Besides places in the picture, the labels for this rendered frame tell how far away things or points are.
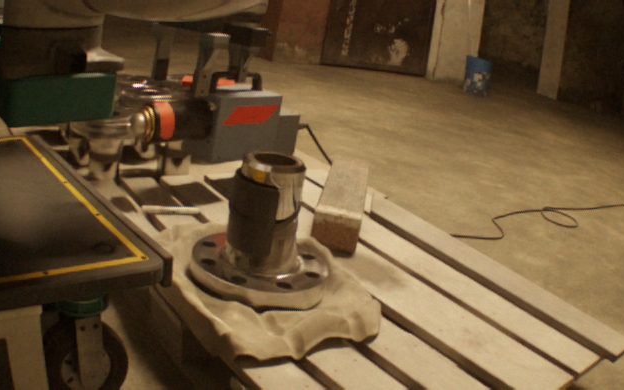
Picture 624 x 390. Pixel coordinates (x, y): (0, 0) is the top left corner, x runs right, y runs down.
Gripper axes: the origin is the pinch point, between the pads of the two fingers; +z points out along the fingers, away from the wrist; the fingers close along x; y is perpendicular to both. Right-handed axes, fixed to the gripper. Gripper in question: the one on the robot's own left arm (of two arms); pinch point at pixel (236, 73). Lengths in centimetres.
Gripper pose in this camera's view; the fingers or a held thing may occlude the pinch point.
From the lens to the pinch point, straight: 165.6
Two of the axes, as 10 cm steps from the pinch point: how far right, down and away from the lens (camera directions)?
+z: -1.7, 9.4, 3.1
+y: 6.9, -1.1, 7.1
